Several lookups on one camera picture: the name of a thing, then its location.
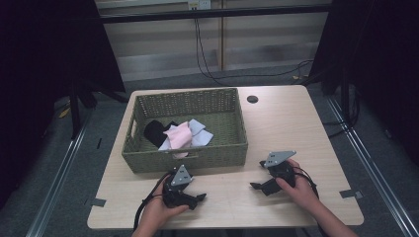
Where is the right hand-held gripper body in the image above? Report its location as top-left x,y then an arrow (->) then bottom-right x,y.
259,150 -> 297,190

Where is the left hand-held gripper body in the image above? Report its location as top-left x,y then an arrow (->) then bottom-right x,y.
162,164 -> 195,208

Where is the pink sock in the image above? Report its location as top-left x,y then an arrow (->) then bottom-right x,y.
163,120 -> 194,159

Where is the white sock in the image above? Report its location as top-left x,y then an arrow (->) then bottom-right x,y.
157,118 -> 214,152

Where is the black sock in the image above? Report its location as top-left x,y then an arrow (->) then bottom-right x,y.
143,119 -> 179,149

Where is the green woven basket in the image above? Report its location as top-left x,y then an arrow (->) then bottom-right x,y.
121,87 -> 249,175

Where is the person's right hand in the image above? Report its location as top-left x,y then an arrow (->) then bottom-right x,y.
275,158 -> 319,214

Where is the person's left hand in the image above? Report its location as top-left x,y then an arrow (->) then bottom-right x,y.
137,185 -> 191,232

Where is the black metal stand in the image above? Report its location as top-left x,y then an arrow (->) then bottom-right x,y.
68,81 -> 99,140
339,70 -> 354,127

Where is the black curtain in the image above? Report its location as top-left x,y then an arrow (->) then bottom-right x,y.
0,0 -> 126,209
307,0 -> 419,167

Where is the black horizontal bar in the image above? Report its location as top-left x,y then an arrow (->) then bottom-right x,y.
98,4 -> 333,25

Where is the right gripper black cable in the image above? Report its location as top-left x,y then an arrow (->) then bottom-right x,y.
292,166 -> 320,199

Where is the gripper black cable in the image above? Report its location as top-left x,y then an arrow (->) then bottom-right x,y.
292,166 -> 320,199
132,170 -> 175,231

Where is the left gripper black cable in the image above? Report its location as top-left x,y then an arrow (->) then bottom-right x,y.
132,170 -> 175,231

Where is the black floor cable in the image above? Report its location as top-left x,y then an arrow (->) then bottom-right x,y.
321,95 -> 361,139

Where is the aluminium floor rail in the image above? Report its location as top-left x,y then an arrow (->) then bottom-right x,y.
325,97 -> 419,237
25,113 -> 94,237

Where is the black wall cable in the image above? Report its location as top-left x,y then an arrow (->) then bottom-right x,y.
193,18 -> 314,87

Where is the white wall socket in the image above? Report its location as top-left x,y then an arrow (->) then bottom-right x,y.
187,0 -> 212,11

